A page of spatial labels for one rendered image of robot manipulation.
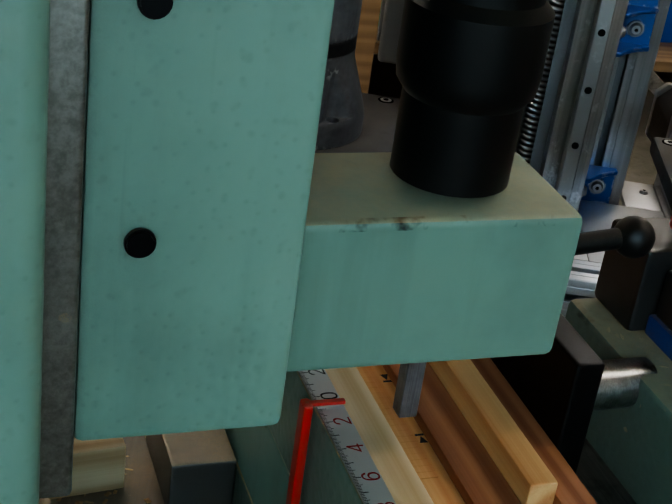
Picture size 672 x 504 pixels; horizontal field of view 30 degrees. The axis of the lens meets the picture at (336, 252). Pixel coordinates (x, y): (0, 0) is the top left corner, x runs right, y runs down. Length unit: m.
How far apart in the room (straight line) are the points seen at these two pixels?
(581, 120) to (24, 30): 0.99
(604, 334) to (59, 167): 0.36
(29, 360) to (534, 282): 0.23
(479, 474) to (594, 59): 0.76
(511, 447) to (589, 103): 0.75
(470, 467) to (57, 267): 0.24
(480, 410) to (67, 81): 0.28
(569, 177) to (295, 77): 0.92
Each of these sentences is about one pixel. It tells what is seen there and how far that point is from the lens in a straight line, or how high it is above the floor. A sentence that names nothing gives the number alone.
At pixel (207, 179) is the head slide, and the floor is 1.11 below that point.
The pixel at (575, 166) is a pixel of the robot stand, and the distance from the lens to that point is 1.32.
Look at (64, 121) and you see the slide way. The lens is 0.40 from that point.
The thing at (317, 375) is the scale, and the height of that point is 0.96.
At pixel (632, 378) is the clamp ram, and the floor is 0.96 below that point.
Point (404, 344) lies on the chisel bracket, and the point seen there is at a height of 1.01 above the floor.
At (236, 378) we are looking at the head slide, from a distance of 0.47.
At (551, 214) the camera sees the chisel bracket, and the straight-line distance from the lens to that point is 0.53.
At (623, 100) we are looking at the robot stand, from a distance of 1.39.
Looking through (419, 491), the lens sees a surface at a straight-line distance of 0.55.
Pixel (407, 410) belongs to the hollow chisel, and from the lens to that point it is 0.59.
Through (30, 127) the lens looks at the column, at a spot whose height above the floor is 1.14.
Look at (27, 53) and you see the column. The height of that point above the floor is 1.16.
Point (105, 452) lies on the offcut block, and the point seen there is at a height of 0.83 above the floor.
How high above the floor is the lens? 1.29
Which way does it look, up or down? 27 degrees down
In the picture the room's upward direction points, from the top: 8 degrees clockwise
